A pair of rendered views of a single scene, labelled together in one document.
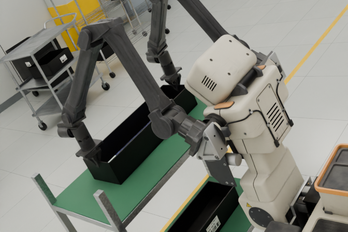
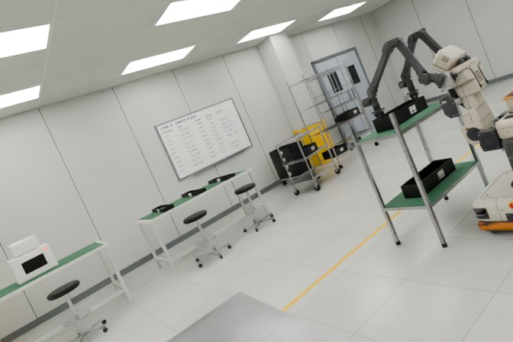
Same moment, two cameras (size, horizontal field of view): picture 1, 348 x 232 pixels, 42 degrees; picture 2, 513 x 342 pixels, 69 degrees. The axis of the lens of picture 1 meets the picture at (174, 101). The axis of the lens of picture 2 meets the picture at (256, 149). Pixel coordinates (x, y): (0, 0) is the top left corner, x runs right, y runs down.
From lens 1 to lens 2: 1.93 m
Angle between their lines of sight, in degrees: 22
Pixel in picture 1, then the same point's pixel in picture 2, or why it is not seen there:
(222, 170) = (452, 108)
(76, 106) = (375, 85)
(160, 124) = (422, 76)
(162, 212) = not seen: hidden behind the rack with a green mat
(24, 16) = (279, 135)
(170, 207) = not seen: hidden behind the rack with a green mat
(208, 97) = (444, 67)
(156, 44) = (406, 72)
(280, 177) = (483, 111)
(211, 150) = (449, 84)
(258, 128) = (471, 75)
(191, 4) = (430, 40)
